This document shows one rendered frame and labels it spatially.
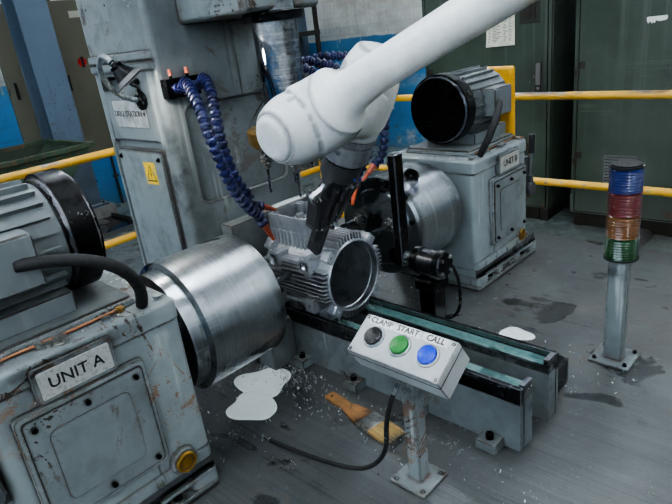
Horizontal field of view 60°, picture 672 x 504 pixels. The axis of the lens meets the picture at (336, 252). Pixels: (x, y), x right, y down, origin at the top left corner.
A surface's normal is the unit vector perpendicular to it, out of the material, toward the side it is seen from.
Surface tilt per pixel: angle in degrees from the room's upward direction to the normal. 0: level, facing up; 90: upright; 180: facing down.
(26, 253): 90
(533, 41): 90
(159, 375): 89
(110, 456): 90
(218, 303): 62
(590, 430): 0
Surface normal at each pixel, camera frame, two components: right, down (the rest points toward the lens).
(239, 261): 0.32, -0.65
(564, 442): -0.11, -0.92
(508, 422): -0.68, 0.34
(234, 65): 0.72, 0.17
